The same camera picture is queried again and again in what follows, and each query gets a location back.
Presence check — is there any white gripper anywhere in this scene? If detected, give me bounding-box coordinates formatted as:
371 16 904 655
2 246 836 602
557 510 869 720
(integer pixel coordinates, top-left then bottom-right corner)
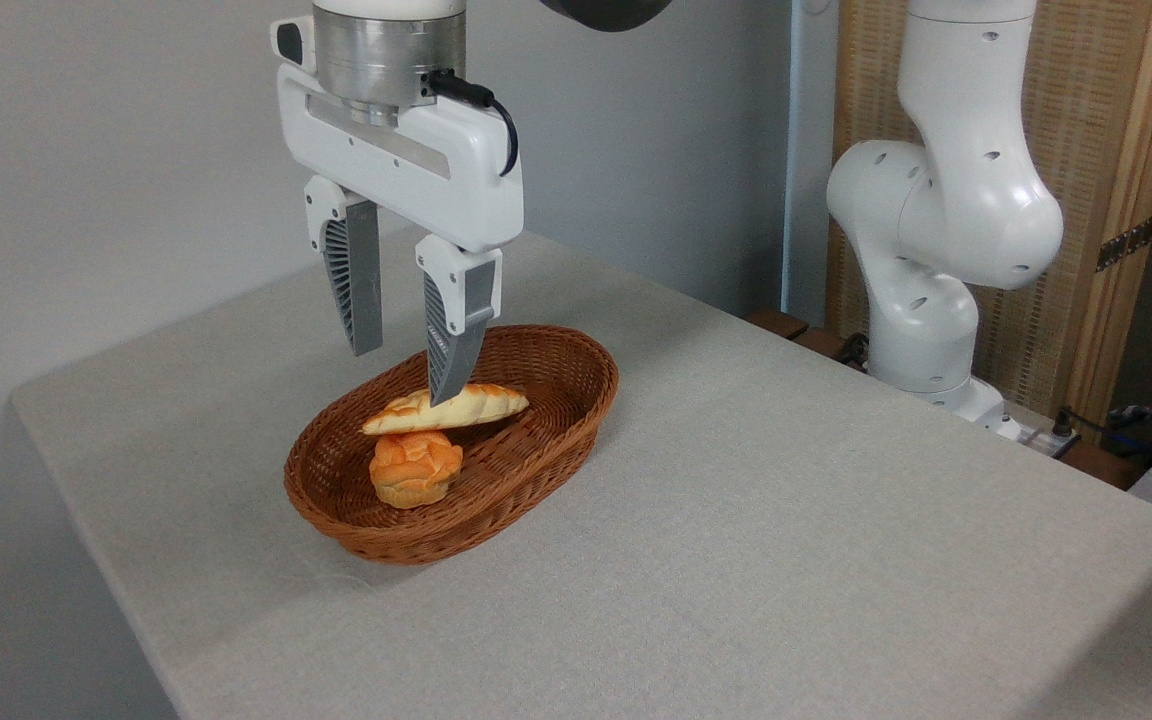
271 15 525 409

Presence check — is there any long bread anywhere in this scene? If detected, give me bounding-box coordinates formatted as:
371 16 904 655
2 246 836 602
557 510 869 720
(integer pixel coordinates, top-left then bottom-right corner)
361 383 531 437

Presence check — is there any round orange bread bun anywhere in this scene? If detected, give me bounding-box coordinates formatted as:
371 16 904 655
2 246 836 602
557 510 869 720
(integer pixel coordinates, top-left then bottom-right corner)
368 430 465 510

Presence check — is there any brown woven wicker basket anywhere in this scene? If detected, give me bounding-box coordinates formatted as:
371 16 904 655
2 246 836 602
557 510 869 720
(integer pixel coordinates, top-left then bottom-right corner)
283 324 621 567

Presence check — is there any brown wooden base board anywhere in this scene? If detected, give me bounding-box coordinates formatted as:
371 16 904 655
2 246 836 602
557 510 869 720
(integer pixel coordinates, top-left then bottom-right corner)
745 307 1150 492

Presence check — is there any grey tablecloth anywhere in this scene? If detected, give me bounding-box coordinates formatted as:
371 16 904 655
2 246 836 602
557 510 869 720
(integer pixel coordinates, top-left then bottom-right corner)
10 228 1152 720

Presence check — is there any white power strip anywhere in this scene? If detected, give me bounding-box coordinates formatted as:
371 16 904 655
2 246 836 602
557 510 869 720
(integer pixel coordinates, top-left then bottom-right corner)
1019 424 1083 461

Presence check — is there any metal screen hinge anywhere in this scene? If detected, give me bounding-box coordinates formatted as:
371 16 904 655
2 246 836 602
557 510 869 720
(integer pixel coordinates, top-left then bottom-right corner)
1095 214 1152 274

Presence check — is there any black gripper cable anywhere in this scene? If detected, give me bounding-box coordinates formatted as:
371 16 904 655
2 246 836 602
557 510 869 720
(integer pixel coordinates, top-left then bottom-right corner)
425 68 520 179

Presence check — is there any white vertical post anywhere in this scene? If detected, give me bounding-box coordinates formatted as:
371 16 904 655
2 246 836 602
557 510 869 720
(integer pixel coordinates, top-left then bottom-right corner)
780 0 841 327

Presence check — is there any black power cable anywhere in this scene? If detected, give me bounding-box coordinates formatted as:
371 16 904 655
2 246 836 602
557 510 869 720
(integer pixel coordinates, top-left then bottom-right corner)
1049 405 1152 473

